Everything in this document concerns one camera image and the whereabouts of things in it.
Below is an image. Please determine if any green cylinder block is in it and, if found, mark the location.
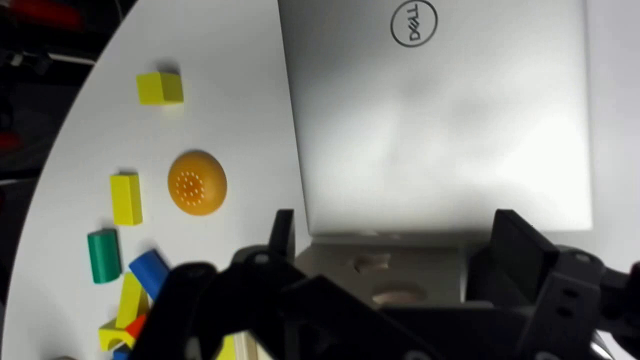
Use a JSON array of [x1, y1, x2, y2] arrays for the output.
[[87, 226, 124, 287]]

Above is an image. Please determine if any small yellow block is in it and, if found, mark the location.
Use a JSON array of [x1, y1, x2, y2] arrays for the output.
[[214, 332, 244, 360]]

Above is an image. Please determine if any black laptop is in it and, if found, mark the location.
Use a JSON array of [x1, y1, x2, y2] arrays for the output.
[[276, 0, 596, 240]]

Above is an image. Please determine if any yellow arch block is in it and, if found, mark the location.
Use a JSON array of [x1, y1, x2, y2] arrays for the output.
[[97, 318, 138, 355]]

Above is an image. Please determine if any yellow wooden cube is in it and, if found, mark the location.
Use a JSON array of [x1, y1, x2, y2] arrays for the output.
[[134, 69, 187, 109]]

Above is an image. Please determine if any wooden shape sorter box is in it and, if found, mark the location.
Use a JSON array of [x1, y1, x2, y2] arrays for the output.
[[292, 238, 470, 311]]

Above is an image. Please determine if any yellow rectangular block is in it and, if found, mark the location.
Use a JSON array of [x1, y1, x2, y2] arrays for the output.
[[108, 171, 145, 229]]

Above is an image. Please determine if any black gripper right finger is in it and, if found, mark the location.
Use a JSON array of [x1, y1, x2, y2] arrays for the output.
[[465, 208, 640, 360]]

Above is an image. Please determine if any yellow wooden block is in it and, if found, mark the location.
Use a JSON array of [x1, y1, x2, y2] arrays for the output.
[[114, 270, 153, 332]]

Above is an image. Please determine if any red block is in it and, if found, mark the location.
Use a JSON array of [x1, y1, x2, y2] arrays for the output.
[[123, 312, 151, 340]]

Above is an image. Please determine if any black clamp orange handle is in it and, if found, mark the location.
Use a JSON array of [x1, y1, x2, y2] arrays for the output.
[[9, 0, 87, 31]]

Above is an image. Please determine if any long blue block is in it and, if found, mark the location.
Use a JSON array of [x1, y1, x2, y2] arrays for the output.
[[126, 249, 172, 302]]

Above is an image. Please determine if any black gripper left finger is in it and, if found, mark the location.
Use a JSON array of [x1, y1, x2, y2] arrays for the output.
[[128, 208, 444, 360]]

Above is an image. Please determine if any orange dome toy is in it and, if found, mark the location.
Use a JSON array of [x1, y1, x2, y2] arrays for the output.
[[166, 149, 231, 221]]

